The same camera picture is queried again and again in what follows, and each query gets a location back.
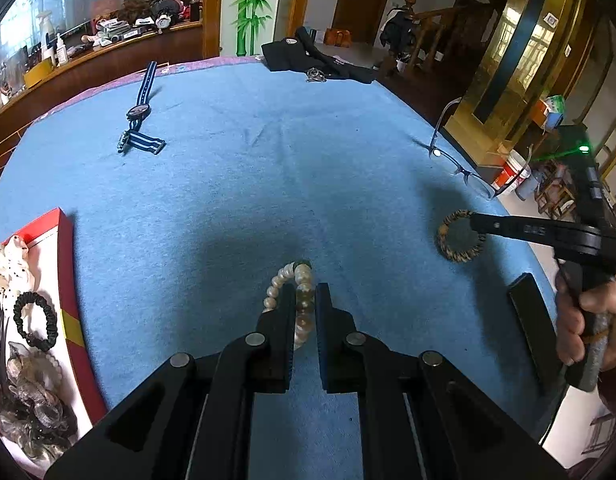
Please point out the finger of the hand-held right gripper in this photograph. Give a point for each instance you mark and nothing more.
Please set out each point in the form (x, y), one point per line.
(538, 232)

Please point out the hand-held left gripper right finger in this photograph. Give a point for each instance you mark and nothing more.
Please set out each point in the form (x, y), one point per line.
(330, 340)

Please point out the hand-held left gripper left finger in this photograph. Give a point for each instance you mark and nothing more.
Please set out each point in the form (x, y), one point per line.
(280, 340)

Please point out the red box with white inside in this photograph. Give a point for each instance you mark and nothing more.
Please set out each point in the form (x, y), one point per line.
(68, 280)

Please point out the grey scrunchie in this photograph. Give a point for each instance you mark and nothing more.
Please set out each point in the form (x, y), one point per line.
(35, 402)

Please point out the black scrunchie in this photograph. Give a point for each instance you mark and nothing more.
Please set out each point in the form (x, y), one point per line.
(19, 320)

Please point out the person's right hand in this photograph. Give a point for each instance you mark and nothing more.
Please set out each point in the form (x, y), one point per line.
(605, 302)

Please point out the wooden chair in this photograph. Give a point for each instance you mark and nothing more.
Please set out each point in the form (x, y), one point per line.
(555, 195)

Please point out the white plastic bucket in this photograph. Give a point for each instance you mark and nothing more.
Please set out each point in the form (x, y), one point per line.
(513, 172)

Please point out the black phone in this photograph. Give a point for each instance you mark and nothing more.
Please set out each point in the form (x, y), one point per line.
(533, 330)

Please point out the eyeglasses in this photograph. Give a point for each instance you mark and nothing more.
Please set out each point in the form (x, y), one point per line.
(434, 151)

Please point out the golden pillar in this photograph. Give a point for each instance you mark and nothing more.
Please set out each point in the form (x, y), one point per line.
(518, 60)

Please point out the blue blanket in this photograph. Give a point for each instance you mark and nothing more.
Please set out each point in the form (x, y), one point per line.
(288, 160)

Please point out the wooden stair railing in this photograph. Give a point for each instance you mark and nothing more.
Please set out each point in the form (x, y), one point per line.
(433, 25)

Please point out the black jacket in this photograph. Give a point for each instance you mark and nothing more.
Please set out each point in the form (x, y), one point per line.
(398, 32)

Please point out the blue striped wristwatch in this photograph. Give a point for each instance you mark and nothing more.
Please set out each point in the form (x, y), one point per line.
(138, 110)

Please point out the white spotted scrunchie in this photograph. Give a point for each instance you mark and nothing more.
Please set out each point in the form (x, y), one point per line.
(10, 265)

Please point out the black cloth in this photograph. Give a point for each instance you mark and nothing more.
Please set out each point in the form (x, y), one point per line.
(298, 52)

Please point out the wooden counter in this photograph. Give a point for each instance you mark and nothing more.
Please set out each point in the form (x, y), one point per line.
(113, 57)

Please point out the yellow box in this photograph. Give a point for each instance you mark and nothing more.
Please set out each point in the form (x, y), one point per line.
(38, 72)

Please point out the small white bottle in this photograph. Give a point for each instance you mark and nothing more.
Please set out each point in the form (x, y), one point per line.
(62, 51)

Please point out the white pump bottle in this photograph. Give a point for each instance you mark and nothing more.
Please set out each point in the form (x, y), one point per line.
(47, 35)

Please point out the green bamboo wall sticker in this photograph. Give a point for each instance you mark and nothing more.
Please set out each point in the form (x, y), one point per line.
(253, 5)

